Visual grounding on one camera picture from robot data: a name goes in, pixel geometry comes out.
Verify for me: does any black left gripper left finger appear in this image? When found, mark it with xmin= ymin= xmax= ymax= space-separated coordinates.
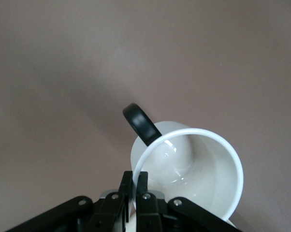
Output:
xmin=4 ymin=170 xmax=134 ymax=232

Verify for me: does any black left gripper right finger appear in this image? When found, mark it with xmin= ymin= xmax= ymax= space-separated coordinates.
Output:
xmin=135 ymin=171 xmax=242 ymax=232

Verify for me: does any white smiley mug black handle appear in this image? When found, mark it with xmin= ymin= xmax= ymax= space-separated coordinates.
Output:
xmin=122 ymin=102 xmax=245 ymax=222

